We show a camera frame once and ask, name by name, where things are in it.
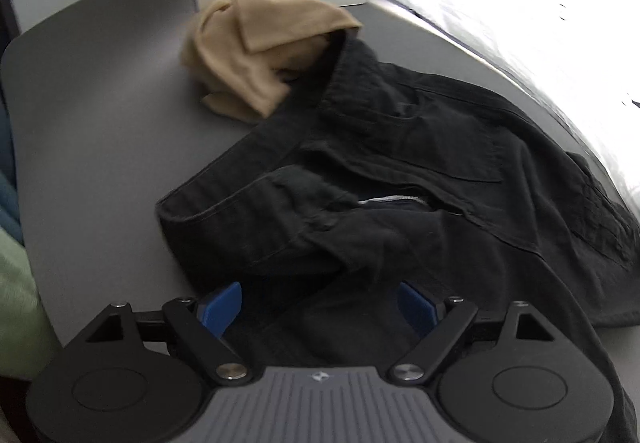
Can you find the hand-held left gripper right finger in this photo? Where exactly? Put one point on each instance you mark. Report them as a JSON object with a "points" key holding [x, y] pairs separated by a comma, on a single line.
{"points": [[415, 305]]}

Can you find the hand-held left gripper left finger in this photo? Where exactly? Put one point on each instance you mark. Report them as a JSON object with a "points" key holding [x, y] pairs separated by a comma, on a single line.
{"points": [[222, 308]]}

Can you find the black pants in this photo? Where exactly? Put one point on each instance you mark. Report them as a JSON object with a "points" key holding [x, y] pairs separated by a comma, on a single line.
{"points": [[400, 183]]}

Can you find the green cloth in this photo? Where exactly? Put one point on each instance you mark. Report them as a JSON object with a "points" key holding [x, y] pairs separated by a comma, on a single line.
{"points": [[17, 303]]}

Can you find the teal cloth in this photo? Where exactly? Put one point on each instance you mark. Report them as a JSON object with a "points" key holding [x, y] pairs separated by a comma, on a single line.
{"points": [[7, 173]]}

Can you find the tan garment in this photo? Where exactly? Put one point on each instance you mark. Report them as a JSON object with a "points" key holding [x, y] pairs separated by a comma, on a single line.
{"points": [[235, 53]]}

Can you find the white printed sheet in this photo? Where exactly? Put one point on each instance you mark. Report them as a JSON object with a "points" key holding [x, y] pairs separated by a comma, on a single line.
{"points": [[525, 13]]}

